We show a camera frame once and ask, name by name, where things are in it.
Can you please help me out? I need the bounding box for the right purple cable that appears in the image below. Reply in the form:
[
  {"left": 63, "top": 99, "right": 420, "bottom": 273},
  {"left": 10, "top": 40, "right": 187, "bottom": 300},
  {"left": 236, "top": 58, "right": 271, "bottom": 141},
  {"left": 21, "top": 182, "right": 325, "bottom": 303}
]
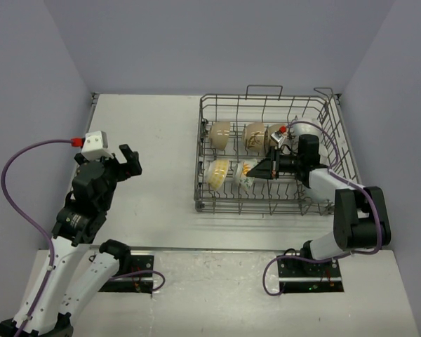
[{"left": 262, "top": 119, "right": 385, "bottom": 298}]

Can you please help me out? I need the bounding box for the beige bowl behind gripper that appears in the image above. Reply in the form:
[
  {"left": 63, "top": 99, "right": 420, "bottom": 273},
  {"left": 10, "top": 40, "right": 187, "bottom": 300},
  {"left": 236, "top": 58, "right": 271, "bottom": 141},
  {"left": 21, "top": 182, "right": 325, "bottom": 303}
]
[{"left": 264, "top": 123, "right": 285, "bottom": 149}]

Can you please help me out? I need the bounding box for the white bowl middle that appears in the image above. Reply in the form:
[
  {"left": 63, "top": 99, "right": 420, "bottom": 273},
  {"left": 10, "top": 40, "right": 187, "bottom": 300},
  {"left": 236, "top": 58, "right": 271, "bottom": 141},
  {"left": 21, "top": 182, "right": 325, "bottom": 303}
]
[{"left": 319, "top": 142, "right": 328, "bottom": 158}]

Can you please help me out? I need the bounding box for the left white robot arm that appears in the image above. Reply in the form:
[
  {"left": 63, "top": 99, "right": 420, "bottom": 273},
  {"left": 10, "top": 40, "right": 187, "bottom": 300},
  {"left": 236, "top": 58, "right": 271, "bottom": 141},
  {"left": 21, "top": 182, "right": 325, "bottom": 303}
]
[{"left": 0, "top": 138, "right": 142, "bottom": 336}]

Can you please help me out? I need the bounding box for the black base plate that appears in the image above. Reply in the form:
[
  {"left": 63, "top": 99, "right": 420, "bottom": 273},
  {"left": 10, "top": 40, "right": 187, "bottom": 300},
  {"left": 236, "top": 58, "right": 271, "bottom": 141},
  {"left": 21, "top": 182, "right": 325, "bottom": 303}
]
[
  {"left": 99, "top": 255, "right": 154, "bottom": 294},
  {"left": 277, "top": 259, "right": 345, "bottom": 294}
]

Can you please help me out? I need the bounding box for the white bowl rear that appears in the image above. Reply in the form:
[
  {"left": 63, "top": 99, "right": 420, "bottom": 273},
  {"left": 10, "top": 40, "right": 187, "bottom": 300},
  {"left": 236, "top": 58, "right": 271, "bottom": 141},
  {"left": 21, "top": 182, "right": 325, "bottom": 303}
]
[{"left": 290, "top": 118, "right": 322, "bottom": 138}]

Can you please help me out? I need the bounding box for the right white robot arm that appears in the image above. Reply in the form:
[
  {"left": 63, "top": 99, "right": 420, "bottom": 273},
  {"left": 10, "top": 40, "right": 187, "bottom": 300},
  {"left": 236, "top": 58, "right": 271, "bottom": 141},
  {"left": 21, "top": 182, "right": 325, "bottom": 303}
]
[{"left": 247, "top": 134, "right": 392, "bottom": 276}]

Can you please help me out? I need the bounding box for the beige bowl brown leaf pattern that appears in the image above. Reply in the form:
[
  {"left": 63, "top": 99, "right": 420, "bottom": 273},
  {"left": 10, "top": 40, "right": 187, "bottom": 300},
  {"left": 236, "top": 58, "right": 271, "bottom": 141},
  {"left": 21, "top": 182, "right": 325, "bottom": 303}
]
[{"left": 242, "top": 122, "right": 265, "bottom": 153}]

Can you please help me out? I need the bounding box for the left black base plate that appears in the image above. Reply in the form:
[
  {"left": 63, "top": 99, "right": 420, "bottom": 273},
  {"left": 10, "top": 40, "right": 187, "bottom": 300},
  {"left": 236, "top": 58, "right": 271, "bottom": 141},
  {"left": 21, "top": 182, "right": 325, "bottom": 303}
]
[{"left": 99, "top": 255, "right": 154, "bottom": 294}]

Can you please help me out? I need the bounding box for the plain beige bowl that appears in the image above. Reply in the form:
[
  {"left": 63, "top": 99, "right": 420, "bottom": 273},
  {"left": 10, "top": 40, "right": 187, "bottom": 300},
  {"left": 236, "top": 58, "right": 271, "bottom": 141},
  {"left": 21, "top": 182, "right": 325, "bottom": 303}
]
[{"left": 209, "top": 121, "right": 231, "bottom": 151}]

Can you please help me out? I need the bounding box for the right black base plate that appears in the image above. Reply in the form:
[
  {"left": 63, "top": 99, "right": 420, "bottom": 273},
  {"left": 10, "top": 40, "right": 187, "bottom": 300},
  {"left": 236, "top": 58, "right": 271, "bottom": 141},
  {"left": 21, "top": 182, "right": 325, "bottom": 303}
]
[{"left": 277, "top": 259, "right": 345, "bottom": 294}]

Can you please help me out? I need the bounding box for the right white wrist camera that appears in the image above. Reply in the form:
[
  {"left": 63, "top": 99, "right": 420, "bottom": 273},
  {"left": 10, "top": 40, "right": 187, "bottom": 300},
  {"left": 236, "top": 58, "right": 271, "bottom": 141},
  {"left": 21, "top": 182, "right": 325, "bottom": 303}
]
[{"left": 270, "top": 126, "right": 287, "bottom": 149}]

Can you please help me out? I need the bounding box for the white bowl front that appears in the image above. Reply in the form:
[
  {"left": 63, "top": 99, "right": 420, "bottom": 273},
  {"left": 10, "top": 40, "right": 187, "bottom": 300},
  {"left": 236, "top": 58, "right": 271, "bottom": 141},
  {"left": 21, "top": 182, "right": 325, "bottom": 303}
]
[{"left": 302, "top": 185, "right": 334, "bottom": 203}]

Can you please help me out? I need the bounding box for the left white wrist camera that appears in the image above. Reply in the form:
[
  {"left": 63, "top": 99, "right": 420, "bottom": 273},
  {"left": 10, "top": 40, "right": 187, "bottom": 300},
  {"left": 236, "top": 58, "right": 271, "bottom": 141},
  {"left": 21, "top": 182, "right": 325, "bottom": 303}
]
[{"left": 81, "top": 131, "right": 112, "bottom": 161}]

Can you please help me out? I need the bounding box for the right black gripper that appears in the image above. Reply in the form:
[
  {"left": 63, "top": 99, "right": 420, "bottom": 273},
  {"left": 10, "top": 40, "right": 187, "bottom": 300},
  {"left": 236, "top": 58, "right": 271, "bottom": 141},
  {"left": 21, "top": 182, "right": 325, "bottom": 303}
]
[{"left": 248, "top": 146, "right": 304, "bottom": 180}]

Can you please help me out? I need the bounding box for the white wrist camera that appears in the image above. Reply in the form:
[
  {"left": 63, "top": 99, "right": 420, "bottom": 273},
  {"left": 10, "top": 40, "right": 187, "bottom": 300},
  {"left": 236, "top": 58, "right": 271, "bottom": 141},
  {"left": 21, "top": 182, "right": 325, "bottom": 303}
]
[
  {"left": 81, "top": 131, "right": 112, "bottom": 161},
  {"left": 270, "top": 126, "right": 287, "bottom": 149}
]

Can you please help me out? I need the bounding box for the yellow checkered bowl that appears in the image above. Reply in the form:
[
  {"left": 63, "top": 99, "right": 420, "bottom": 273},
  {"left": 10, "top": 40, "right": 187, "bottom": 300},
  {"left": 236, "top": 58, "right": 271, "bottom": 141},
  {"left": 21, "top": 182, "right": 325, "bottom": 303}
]
[{"left": 204, "top": 159, "right": 229, "bottom": 191}]

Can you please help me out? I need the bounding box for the floral green orange bowl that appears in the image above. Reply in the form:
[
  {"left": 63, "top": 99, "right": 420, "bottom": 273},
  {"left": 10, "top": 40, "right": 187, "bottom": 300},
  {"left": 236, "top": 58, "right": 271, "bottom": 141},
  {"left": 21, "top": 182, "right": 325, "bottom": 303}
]
[{"left": 233, "top": 159, "right": 258, "bottom": 192}]

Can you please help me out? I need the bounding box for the white bowl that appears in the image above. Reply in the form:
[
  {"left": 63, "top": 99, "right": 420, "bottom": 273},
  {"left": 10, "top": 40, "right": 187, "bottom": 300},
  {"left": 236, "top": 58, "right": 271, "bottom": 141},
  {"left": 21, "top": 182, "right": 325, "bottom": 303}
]
[
  {"left": 319, "top": 142, "right": 328, "bottom": 158},
  {"left": 290, "top": 118, "right": 322, "bottom": 138},
  {"left": 302, "top": 185, "right": 334, "bottom": 203}
]

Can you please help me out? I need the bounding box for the grey wire dish rack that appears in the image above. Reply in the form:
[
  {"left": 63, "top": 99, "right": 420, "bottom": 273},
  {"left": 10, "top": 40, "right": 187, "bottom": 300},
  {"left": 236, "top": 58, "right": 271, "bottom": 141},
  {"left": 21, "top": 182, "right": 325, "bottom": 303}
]
[{"left": 194, "top": 85, "right": 361, "bottom": 216}]

